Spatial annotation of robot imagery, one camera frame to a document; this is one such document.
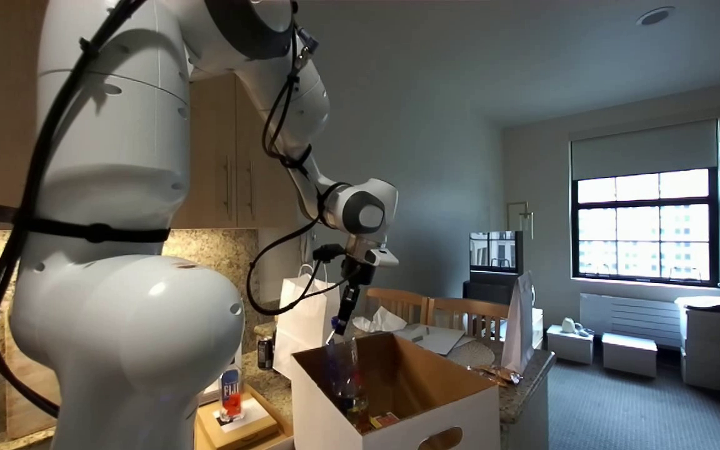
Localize clear water bottle blue cap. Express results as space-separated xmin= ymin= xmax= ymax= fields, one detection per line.
xmin=217 ymin=369 xmax=246 ymax=424
xmin=321 ymin=327 xmax=368 ymax=417

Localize shallow cardboard tray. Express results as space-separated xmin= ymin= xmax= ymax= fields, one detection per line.
xmin=195 ymin=396 xmax=285 ymax=450

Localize dark jar yellow lid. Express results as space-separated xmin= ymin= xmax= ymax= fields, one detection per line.
xmin=256 ymin=327 xmax=280 ymax=374

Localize small flat screen monitor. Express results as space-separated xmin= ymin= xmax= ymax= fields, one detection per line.
xmin=467 ymin=231 xmax=526 ymax=276

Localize grey notebook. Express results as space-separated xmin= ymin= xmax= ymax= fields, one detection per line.
xmin=407 ymin=324 xmax=470 ymax=359

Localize white wall radiator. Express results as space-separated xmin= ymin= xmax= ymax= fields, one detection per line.
xmin=577 ymin=290 xmax=686 ymax=347

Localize black framed window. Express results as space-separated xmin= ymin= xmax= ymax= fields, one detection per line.
xmin=571 ymin=165 xmax=720 ymax=289

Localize grey roller blind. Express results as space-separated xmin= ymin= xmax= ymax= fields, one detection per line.
xmin=567 ymin=121 xmax=720 ymax=184

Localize wooden wall cabinets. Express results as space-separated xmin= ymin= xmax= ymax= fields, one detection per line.
xmin=0 ymin=0 xmax=297 ymax=234

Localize wooden chair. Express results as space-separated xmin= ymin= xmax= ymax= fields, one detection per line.
xmin=366 ymin=286 xmax=430 ymax=327
xmin=422 ymin=295 xmax=513 ymax=345

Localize large white cardboard box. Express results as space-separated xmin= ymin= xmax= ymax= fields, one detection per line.
xmin=675 ymin=295 xmax=720 ymax=392

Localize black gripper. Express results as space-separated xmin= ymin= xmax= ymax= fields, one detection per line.
xmin=330 ymin=260 xmax=377 ymax=335

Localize small flat cardboard box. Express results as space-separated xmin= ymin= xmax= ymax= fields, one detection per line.
xmin=213 ymin=397 xmax=275 ymax=434

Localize crumpled white tissue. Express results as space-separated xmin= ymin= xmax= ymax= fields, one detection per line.
xmin=350 ymin=305 xmax=411 ymax=335

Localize small white floor box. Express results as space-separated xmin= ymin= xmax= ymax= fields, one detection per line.
xmin=600 ymin=330 xmax=660 ymax=380
xmin=545 ymin=324 xmax=596 ymax=369

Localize white draped cloth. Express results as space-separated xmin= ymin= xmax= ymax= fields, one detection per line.
xmin=502 ymin=274 xmax=545 ymax=376

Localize metal pole stand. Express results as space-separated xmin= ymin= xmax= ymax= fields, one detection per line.
xmin=505 ymin=199 xmax=540 ymax=244

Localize round ceiling light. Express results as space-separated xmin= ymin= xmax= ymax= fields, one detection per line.
xmin=635 ymin=4 xmax=678 ymax=31

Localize black cabinet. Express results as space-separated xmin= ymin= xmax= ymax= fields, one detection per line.
xmin=461 ymin=274 xmax=522 ymax=307

